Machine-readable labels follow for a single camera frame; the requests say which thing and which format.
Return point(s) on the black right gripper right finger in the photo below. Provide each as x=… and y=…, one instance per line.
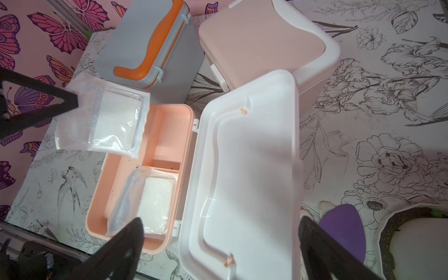
x=324, y=258

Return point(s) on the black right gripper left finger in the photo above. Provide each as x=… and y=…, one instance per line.
x=117, y=260

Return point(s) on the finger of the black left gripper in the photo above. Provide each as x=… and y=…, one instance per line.
x=43, y=101

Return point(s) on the white and peach first aid box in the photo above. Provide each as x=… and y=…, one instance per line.
x=235, y=207

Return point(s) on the grey and orange first aid box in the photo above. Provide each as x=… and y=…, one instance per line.
x=154, y=49

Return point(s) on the pink first aid box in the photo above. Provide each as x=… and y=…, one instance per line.
x=249, y=39

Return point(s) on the purple and pink brush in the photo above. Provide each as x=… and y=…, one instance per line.
x=344, y=225

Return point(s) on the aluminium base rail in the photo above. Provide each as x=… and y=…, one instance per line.
x=118, y=259

